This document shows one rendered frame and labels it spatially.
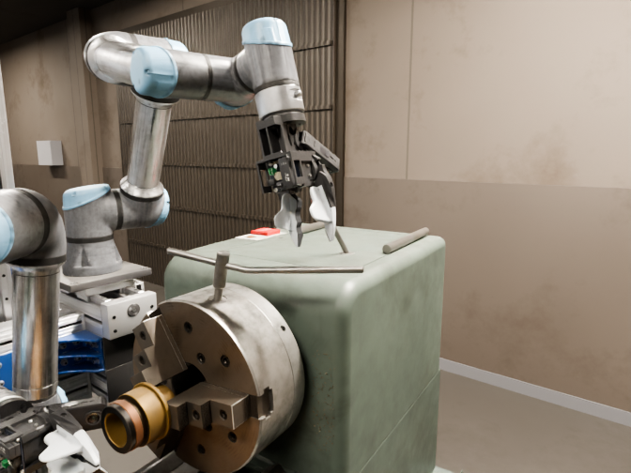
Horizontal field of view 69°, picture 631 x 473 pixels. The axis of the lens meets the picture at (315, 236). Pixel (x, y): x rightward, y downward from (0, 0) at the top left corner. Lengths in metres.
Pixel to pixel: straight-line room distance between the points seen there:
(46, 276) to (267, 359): 0.43
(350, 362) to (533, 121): 2.32
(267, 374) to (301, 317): 0.14
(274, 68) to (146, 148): 0.60
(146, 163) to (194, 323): 0.61
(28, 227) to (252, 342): 0.39
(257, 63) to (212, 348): 0.46
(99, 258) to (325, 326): 0.72
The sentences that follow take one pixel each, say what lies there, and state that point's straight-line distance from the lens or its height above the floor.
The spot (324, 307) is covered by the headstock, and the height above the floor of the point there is 1.21.
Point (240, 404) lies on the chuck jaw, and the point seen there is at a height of 1.10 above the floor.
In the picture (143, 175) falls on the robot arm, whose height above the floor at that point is 1.42.
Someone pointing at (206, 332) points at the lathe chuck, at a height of 1.19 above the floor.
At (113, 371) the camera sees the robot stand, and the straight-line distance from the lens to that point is 1.33.
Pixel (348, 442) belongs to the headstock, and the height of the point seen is 0.95.
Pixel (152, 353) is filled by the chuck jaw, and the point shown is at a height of 1.16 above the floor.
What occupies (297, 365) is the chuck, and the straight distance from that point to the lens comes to 0.83.
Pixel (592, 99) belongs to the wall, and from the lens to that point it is 2.92.
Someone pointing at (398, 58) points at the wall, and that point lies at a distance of 3.34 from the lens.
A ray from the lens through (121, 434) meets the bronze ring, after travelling 0.82.
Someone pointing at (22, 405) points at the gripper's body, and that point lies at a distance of 0.88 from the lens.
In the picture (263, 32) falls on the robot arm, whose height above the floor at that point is 1.66.
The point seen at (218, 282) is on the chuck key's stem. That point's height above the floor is 1.27.
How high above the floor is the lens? 1.48
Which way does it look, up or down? 10 degrees down
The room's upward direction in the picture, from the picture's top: straight up
